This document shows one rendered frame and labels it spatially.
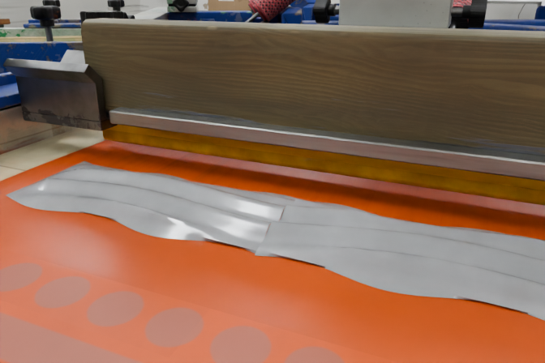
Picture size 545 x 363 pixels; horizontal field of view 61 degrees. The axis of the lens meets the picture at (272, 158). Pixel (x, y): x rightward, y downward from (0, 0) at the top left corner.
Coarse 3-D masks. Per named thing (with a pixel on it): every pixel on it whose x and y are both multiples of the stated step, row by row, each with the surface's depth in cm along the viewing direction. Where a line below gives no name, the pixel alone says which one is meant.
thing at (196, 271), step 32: (64, 160) 36; (96, 160) 36; (128, 160) 36; (160, 160) 36; (192, 160) 36; (224, 160) 36; (0, 192) 30; (288, 192) 31; (0, 224) 26; (32, 224) 26; (64, 224) 26; (96, 224) 26; (32, 256) 23; (64, 256) 23; (96, 256) 23; (128, 256) 23; (160, 256) 23; (192, 256) 23; (224, 256) 23; (160, 288) 21; (192, 288) 21; (224, 288) 21
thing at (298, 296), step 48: (336, 192) 31; (384, 192) 31; (432, 192) 31; (240, 288) 21; (288, 288) 21; (336, 288) 21; (336, 336) 18; (384, 336) 18; (432, 336) 18; (480, 336) 18; (528, 336) 18
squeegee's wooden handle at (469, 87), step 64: (128, 64) 34; (192, 64) 32; (256, 64) 30; (320, 64) 29; (384, 64) 27; (448, 64) 26; (512, 64) 25; (320, 128) 30; (384, 128) 28; (448, 128) 27; (512, 128) 26
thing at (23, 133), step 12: (12, 108) 38; (0, 120) 37; (12, 120) 38; (24, 120) 39; (0, 132) 37; (12, 132) 38; (24, 132) 39; (36, 132) 40; (48, 132) 42; (60, 132) 43; (0, 144) 37; (12, 144) 38; (24, 144) 39
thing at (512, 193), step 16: (144, 144) 38; (160, 144) 37; (176, 144) 36; (192, 144) 36; (208, 144) 35; (256, 160) 34; (272, 160) 33; (288, 160) 33; (304, 160) 32; (320, 160) 32; (352, 176) 32; (368, 176) 31; (384, 176) 31; (400, 176) 30; (416, 176) 30; (432, 176) 29; (464, 192) 29; (480, 192) 29; (496, 192) 28; (512, 192) 28; (528, 192) 27; (544, 192) 27
